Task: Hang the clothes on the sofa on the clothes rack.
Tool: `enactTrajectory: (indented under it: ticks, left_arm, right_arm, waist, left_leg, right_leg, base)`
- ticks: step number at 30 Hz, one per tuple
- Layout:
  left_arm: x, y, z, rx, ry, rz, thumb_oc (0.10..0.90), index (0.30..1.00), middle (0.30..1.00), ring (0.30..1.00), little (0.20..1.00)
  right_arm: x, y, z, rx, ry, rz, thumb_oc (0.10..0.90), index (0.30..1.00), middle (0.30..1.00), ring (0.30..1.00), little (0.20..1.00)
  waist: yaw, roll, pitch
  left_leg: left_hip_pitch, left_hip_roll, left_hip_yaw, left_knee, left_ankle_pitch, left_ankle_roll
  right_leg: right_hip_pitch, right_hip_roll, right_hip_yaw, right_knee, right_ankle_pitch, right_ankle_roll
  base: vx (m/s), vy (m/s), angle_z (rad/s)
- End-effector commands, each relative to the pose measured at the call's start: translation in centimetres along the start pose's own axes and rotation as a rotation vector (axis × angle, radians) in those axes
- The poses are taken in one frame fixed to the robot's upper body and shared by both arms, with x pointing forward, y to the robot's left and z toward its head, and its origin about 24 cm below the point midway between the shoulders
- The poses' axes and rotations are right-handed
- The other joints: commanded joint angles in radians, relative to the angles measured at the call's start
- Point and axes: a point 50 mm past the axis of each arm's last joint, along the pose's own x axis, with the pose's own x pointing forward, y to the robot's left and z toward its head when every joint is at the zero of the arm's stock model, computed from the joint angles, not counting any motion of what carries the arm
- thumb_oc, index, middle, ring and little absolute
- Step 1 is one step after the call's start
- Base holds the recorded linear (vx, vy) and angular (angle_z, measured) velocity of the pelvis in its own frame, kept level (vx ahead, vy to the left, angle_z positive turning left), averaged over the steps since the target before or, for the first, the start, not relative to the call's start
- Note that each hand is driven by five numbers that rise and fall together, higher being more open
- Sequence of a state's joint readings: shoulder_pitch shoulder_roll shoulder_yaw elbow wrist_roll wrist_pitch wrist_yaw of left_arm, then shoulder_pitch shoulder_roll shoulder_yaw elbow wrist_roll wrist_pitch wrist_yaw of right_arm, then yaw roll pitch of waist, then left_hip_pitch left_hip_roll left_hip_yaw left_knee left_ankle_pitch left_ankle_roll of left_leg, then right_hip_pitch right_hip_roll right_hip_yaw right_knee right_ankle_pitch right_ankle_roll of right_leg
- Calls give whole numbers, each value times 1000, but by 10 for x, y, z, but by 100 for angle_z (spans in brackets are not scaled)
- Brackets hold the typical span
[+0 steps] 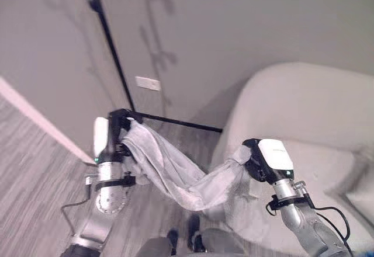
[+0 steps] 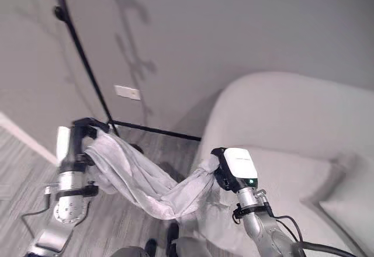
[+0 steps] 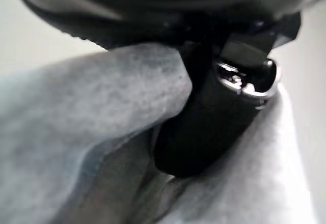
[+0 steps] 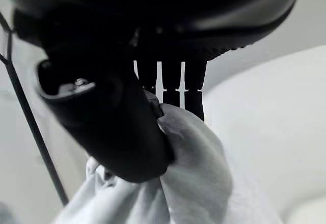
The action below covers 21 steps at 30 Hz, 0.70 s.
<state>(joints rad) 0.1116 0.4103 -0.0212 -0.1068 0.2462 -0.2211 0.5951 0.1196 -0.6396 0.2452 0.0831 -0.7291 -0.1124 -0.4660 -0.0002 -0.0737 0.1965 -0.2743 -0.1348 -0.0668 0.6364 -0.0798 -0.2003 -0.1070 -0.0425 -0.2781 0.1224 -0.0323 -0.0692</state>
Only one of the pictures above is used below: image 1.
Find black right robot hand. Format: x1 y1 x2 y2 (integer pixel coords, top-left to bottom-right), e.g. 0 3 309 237
242 138 295 185

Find white baseboard strip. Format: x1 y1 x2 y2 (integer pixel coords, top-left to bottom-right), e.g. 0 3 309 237
0 77 97 165

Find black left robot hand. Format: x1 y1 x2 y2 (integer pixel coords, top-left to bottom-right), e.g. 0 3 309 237
92 108 144 165

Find cream white sofa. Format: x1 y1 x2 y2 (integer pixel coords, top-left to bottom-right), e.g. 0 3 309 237
204 61 374 257

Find white wall outlet plate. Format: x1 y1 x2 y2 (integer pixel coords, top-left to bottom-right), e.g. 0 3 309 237
135 76 162 92

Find light grey cloth garment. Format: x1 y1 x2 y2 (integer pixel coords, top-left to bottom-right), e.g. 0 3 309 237
120 117 271 242

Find black metal clothes rack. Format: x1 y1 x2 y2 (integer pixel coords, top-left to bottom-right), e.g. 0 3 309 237
86 0 223 133

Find silver robot legs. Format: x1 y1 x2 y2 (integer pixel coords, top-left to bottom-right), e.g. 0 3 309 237
136 213 245 257

